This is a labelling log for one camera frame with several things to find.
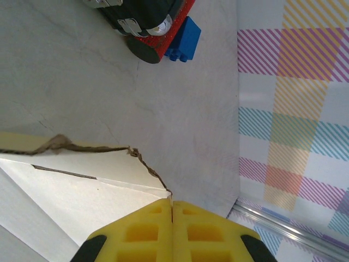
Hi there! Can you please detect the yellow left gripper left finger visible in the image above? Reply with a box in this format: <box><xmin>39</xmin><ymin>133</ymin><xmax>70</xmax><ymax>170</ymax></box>
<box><xmin>70</xmin><ymin>198</ymin><xmax>175</xmax><ymax>262</ymax></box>

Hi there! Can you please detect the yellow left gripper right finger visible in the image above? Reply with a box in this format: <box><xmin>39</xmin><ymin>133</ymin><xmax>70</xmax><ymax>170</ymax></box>
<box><xmin>172</xmin><ymin>200</ymin><xmax>279</xmax><ymax>262</ymax></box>

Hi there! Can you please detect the yellow paper box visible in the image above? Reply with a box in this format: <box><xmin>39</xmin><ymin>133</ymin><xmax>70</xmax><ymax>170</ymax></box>
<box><xmin>0</xmin><ymin>132</ymin><xmax>174</xmax><ymax>256</ymax></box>

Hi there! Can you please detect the red cylinder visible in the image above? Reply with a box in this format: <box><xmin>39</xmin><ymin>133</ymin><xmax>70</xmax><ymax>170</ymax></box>
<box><xmin>125</xmin><ymin>0</ymin><xmax>196</xmax><ymax>65</ymax></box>

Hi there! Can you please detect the blue toy brick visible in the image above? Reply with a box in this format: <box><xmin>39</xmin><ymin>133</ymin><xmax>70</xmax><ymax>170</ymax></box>
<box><xmin>164</xmin><ymin>15</ymin><xmax>202</xmax><ymax>62</ymax></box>

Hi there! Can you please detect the aluminium frame post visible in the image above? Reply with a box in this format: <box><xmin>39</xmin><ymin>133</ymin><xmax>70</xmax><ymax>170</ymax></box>
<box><xmin>226</xmin><ymin>204</ymin><xmax>349</xmax><ymax>260</ymax></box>

